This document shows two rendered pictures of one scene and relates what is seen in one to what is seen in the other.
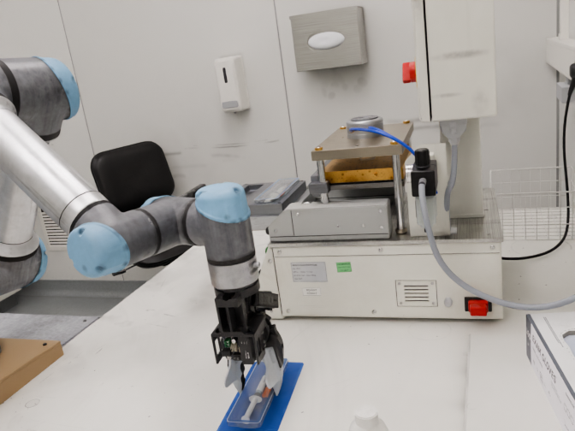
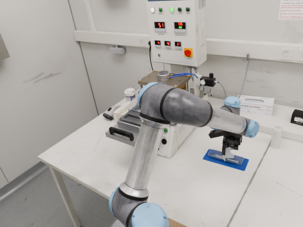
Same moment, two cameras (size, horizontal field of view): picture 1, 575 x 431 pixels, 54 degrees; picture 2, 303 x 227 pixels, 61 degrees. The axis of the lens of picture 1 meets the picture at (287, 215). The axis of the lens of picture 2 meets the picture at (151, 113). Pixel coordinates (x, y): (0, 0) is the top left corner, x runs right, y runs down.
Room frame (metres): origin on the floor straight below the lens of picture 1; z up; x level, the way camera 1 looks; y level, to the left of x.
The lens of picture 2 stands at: (0.83, 1.21, 1.73)
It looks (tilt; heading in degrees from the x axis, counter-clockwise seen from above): 31 degrees down; 289
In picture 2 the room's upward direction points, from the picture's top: 8 degrees counter-clockwise
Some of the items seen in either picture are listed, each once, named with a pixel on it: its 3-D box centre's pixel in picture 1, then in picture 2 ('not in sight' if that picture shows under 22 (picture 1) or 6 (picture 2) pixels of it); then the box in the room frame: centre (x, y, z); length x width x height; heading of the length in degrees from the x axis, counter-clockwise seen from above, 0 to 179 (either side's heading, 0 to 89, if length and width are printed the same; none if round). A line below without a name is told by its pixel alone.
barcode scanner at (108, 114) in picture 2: not in sight; (114, 110); (1.66, -0.32, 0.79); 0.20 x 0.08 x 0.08; 69
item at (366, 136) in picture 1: (380, 148); (169, 80); (1.18, -0.22, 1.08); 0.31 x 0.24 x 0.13; 161
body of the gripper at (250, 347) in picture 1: (240, 319); (231, 136); (0.81, 0.10, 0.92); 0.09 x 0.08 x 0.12; 164
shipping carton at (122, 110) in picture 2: not in sight; (127, 113); (1.53, -0.28, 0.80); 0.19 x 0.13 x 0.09; 69
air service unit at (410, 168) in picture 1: (421, 187); (207, 84); (0.96, -0.24, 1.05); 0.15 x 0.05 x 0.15; 161
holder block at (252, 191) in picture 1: (262, 197); (142, 116); (1.29, 0.05, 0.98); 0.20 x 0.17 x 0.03; 161
